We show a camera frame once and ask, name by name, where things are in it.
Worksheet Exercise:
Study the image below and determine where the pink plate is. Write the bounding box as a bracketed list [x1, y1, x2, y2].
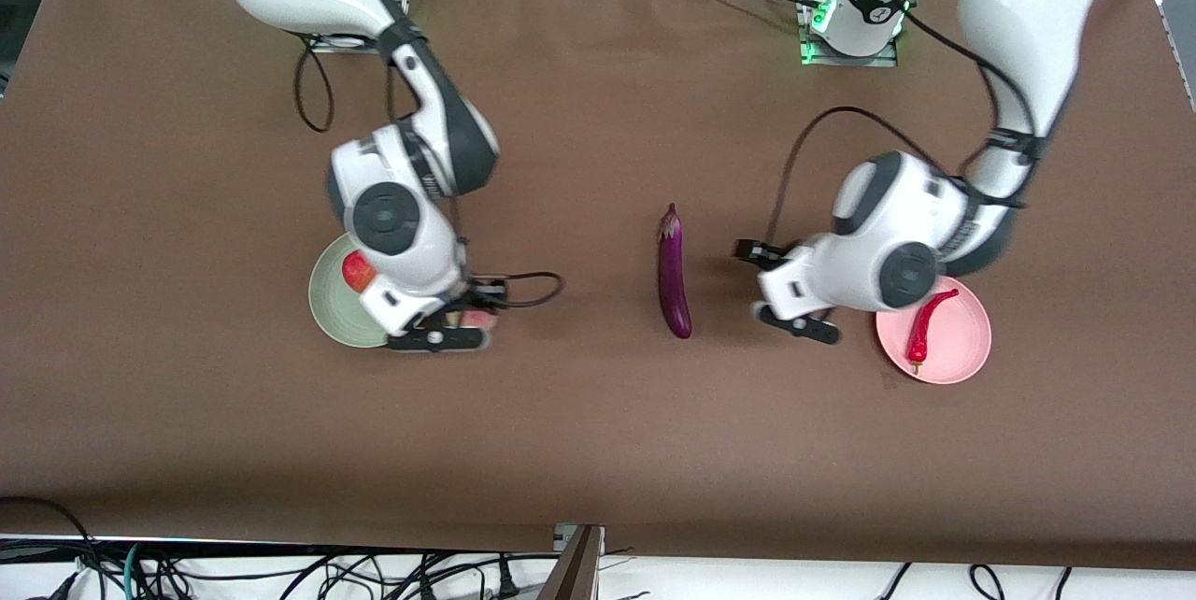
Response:
[876, 278, 992, 385]

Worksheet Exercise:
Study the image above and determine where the brown table cover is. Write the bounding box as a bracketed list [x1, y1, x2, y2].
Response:
[0, 0, 1196, 573]

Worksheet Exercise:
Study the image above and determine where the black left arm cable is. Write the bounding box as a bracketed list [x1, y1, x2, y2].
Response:
[772, 7, 1040, 250]

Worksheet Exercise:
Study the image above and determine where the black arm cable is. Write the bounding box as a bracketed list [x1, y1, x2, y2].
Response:
[772, 7, 1040, 250]
[295, 32, 565, 308]

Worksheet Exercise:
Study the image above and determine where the metal post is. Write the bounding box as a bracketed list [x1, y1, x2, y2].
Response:
[537, 523, 605, 600]

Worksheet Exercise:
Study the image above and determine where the teal cable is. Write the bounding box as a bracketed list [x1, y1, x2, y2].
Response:
[120, 541, 146, 600]

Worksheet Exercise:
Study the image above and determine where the light green plate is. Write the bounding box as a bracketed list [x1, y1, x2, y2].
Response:
[308, 234, 398, 350]

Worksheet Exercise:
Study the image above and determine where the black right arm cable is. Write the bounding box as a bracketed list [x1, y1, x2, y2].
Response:
[295, 32, 565, 308]

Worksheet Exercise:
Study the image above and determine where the red chili pepper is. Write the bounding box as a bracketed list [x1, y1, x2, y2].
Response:
[905, 289, 961, 376]

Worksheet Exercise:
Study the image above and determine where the red apple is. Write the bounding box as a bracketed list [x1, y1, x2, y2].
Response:
[341, 250, 378, 294]

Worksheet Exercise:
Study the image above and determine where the thick black cable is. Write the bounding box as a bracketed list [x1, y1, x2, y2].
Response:
[0, 495, 108, 600]

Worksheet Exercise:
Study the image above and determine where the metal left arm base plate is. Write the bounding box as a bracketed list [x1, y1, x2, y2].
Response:
[799, 0, 900, 68]

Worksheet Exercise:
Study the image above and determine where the purple eggplant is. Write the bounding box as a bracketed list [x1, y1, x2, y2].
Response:
[658, 203, 693, 340]

